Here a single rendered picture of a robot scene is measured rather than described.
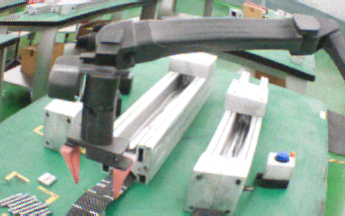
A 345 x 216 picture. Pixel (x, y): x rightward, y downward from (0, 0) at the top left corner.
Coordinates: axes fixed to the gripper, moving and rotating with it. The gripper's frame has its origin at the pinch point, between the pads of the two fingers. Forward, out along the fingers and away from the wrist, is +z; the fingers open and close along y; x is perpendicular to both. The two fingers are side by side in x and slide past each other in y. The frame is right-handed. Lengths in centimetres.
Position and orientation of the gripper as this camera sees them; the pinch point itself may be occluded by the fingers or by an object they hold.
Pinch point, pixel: (95, 186)
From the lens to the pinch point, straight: 87.3
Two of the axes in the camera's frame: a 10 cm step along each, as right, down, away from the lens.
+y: -9.7, -2.0, 1.5
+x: -2.1, 2.6, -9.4
